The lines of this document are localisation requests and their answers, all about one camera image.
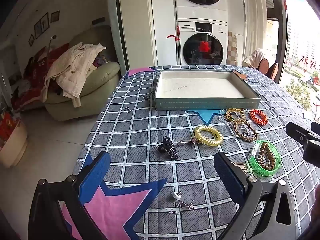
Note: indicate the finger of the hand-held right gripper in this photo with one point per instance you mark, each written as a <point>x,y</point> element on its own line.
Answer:
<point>312,152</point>
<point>297,131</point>

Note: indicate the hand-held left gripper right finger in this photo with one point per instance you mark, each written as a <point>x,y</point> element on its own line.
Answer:
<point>230,173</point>

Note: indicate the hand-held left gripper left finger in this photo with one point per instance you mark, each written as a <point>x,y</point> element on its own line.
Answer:
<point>96,172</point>

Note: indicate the green plastic bangle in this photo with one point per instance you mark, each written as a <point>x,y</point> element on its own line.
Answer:
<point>255,165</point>

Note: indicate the silver star pendant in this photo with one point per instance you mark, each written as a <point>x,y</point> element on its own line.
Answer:
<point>246,130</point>

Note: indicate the black hair claw clip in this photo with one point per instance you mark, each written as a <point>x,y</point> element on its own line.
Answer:
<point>168,148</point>

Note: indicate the teal tray with white lining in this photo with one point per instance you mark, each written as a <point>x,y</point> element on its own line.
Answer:
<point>200,87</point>

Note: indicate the small wooden clip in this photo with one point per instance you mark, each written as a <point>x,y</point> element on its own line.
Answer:
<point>241,166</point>

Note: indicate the silver hair clip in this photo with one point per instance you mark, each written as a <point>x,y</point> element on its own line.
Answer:
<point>188,141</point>

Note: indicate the grey grid star tablecloth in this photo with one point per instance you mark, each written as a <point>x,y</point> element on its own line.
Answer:
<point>140,130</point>

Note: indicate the brown chair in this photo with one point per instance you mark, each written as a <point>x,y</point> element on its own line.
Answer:
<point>273,71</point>
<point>263,66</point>

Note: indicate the red window lettering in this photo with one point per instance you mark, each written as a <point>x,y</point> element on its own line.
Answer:
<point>306,60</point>

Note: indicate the white basket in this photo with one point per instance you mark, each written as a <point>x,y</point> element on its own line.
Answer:
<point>15,147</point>

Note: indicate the beige cloth on chair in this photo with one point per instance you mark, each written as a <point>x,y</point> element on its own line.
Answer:
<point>256,56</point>

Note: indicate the light green armchair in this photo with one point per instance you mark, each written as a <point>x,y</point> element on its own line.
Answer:
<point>100,85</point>

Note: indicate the red packets in basket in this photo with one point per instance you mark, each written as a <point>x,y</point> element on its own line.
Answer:
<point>7,127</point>

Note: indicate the beige clothes pile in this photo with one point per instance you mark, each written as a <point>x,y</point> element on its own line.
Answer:
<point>75,72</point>

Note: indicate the checkered panel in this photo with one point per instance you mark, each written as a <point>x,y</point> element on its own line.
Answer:
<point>232,47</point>

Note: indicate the red cloth pile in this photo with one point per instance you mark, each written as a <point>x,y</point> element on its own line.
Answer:
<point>37,72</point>

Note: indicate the white cabinet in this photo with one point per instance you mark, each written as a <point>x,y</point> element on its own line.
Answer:
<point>140,25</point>

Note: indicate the white washing machine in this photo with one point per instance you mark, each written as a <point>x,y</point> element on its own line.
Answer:
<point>185,25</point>

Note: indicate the dark window frame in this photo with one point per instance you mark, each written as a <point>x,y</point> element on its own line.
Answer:
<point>280,17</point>

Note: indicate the small picture frame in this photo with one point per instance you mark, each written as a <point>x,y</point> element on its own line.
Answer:
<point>31,40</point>
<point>55,16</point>

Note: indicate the tall picture frame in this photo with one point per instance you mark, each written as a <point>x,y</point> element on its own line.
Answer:
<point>45,21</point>
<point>38,28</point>

